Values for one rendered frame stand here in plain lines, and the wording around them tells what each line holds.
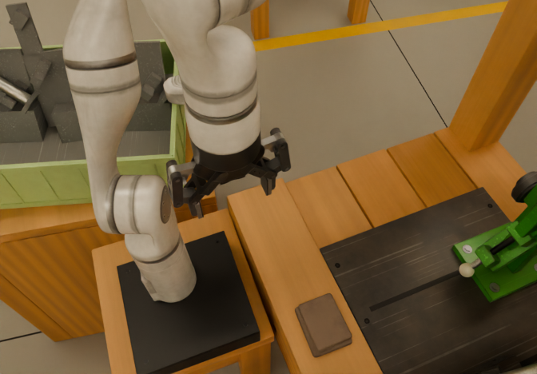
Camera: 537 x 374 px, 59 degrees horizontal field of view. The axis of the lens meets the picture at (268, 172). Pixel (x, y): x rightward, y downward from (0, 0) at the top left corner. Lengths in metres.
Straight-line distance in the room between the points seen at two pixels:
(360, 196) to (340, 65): 1.68
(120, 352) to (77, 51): 0.61
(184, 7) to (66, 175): 0.89
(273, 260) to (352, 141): 1.44
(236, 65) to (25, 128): 1.02
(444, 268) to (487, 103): 0.38
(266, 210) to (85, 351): 1.13
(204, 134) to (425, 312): 0.68
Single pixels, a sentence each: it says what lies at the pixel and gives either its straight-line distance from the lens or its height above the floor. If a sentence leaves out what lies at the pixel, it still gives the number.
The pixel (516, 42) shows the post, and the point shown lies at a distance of 1.09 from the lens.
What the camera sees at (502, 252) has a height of 0.99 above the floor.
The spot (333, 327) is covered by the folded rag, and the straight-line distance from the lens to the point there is 0.94.
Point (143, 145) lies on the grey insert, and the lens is 1.28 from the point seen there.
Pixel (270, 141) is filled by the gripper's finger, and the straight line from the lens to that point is 0.54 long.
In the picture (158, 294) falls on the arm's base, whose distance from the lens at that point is 0.97.
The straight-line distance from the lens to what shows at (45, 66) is 1.31.
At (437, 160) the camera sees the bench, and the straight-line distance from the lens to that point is 1.24.
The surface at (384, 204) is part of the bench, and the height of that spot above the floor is 0.88.
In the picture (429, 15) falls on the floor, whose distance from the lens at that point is 3.21.
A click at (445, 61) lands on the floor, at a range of 2.92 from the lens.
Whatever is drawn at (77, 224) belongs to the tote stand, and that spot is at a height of 0.78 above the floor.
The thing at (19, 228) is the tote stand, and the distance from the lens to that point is 1.32.
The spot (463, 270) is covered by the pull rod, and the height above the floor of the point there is 0.95.
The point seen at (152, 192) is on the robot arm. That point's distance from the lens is 0.72.
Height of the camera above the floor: 1.82
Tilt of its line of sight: 55 degrees down
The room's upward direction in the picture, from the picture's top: straight up
